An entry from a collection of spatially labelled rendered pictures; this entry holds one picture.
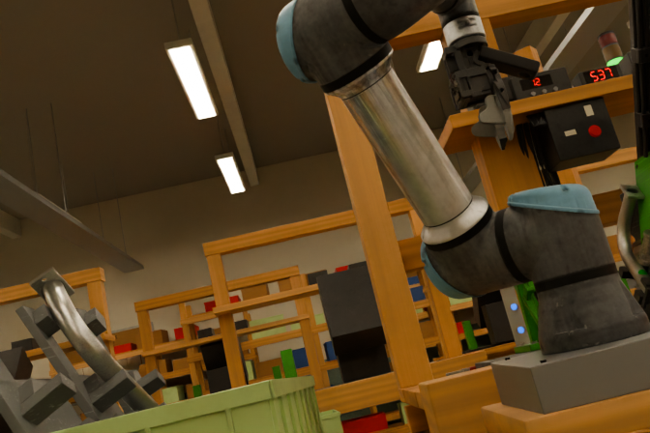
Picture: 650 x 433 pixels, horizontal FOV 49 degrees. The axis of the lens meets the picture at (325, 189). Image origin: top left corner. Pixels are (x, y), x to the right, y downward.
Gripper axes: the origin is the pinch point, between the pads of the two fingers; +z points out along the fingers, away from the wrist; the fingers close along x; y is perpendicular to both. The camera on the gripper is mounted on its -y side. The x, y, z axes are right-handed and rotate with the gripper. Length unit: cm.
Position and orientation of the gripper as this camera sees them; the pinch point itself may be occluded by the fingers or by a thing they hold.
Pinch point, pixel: (509, 137)
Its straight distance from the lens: 136.0
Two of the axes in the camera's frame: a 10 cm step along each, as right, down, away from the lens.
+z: 2.3, 9.4, -2.5
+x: -0.1, -2.6, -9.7
